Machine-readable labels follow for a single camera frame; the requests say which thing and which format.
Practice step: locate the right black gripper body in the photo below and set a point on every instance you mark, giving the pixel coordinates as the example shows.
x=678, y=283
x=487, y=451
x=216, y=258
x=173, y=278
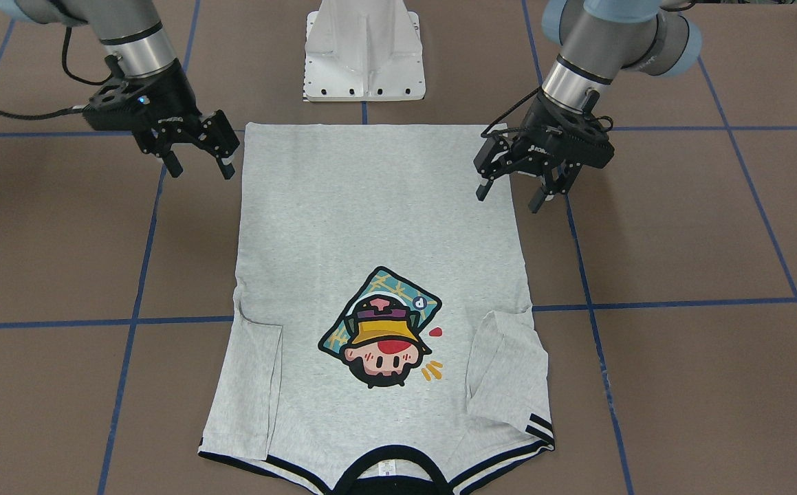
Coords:
x=172, y=94

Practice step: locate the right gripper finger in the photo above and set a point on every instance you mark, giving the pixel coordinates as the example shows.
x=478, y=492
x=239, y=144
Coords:
x=160, y=146
x=218, y=138

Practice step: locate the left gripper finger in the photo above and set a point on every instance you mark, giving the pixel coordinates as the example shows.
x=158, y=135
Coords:
x=500, y=156
x=556, y=181

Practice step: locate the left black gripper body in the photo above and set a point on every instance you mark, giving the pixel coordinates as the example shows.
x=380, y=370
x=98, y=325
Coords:
x=526, y=148

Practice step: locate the grey cartoon print t-shirt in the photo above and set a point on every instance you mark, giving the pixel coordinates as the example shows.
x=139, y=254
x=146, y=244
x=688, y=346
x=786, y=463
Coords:
x=383, y=339

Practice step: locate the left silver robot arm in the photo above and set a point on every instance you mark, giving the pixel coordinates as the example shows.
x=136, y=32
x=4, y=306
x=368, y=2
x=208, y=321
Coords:
x=599, y=39

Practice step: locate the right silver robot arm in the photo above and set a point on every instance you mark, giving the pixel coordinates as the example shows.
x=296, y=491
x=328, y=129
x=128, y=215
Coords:
x=130, y=31

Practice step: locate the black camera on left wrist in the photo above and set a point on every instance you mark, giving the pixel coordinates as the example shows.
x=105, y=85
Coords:
x=579, y=139

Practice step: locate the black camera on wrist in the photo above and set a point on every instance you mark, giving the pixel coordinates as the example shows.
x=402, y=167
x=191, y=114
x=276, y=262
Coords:
x=117, y=107
x=579, y=139

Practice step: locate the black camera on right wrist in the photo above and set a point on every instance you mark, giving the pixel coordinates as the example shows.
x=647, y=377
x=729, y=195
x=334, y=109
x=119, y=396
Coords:
x=117, y=107

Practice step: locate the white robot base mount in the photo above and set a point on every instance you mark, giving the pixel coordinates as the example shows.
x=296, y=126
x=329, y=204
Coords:
x=363, y=51

